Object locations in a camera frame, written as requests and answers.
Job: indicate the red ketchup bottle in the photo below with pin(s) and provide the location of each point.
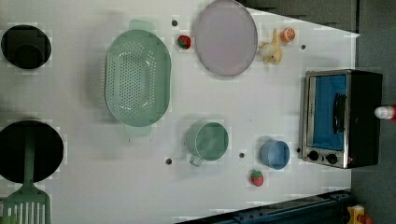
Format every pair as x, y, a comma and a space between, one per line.
386, 112

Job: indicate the black toaster oven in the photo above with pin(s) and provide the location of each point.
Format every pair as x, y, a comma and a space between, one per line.
340, 128

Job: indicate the green mug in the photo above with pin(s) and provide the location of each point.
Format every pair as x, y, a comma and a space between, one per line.
206, 141

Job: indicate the dark red strawberry toy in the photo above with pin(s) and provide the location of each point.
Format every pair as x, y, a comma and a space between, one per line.
184, 41

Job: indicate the green perforated colander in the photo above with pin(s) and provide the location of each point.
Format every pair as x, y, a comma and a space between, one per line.
138, 74

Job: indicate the lilac round plate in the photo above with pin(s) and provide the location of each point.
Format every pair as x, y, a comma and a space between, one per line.
225, 38

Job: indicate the blue cup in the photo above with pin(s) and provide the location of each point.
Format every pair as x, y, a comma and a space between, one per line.
275, 154

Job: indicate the peeled banana toy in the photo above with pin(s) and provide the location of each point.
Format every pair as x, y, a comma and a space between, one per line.
271, 52

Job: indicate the orange slice toy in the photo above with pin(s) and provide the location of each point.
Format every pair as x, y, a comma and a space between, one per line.
287, 35

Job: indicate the lower black round hole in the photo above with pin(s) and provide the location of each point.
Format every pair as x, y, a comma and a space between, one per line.
49, 150

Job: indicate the black round hole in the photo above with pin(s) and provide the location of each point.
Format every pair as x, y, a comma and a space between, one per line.
26, 46
49, 150

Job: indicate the upper black round hole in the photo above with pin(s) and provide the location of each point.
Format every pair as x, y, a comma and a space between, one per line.
26, 46

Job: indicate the yellow and red object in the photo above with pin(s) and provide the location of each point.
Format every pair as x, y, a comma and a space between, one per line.
358, 216

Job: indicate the green slotted spatula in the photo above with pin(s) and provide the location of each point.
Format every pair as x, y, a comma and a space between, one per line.
28, 204

